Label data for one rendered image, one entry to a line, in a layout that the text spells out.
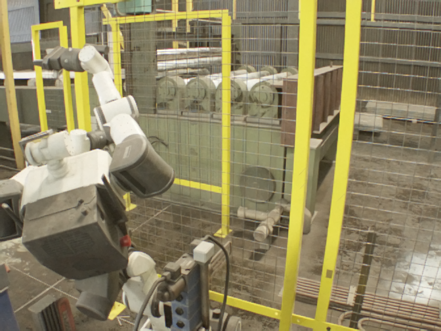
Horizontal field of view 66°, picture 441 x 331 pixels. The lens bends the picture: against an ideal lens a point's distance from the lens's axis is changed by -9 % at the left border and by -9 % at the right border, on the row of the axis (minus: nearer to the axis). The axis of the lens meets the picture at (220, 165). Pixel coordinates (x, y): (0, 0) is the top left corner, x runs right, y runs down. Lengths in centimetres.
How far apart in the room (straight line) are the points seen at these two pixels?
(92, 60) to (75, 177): 49
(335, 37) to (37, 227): 1171
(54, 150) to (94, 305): 51
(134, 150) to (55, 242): 30
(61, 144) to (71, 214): 17
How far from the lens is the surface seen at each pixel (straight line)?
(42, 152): 98
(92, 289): 123
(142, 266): 132
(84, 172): 100
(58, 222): 92
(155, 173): 98
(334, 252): 154
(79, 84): 195
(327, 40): 1228
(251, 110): 337
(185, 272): 80
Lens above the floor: 160
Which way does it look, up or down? 19 degrees down
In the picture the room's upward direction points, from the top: straight up
